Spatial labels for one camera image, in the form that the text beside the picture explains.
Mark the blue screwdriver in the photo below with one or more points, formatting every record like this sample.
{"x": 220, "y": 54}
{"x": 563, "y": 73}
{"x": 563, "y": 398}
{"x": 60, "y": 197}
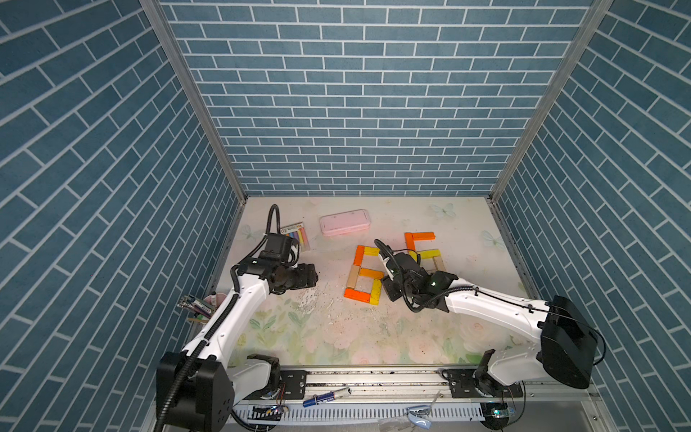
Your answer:
{"x": 326, "y": 397}

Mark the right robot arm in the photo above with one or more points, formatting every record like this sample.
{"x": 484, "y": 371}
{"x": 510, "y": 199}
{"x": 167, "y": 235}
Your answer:
{"x": 558, "y": 341}

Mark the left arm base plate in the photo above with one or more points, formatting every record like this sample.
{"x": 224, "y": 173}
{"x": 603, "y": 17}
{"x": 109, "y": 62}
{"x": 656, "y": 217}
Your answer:
{"x": 291, "y": 386}

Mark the natural wood block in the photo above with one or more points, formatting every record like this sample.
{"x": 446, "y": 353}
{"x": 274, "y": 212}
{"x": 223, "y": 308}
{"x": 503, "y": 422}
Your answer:
{"x": 352, "y": 277}
{"x": 439, "y": 263}

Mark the coloured marker box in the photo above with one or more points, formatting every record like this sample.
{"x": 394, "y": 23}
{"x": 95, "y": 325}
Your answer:
{"x": 297, "y": 231}

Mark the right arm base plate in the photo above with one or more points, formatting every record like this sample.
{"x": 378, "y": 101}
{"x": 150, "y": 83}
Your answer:
{"x": 469, "y": 383}

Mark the orange block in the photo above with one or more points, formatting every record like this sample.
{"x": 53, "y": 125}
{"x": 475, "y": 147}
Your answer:
{"x": 358, "y": 296}
{"x": 423, "y": 236}
{"x": 360, "y": 253}
{"x": 374, "y": 274}
{"x": 409, "y": 239}

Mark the aluminium rail frame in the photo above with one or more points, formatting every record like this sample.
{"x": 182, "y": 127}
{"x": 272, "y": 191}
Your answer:
{"x": 421, "y": 397}

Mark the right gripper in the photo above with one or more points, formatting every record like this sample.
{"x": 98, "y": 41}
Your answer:
{"x": 387, "y": 288}

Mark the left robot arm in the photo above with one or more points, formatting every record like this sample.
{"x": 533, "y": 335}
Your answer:
{"x": 196, "y": 389}

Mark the pink pen cup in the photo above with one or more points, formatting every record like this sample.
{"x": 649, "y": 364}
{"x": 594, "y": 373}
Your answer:
{"x": 202, "y": 310}

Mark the pink pencil case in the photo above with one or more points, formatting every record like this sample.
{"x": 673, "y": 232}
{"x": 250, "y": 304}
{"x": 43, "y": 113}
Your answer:
{"x": 344, "y": 223}

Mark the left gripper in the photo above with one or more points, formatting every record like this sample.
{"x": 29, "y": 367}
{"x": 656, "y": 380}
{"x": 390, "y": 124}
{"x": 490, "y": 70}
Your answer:
{"x": 304, "y": 277}

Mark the yellow block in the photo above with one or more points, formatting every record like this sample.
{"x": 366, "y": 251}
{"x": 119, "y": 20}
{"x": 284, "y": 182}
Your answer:
{"x": 429, "y": 254}
{"x": 375, "y": 294}
{"x": 371, "y": 251}

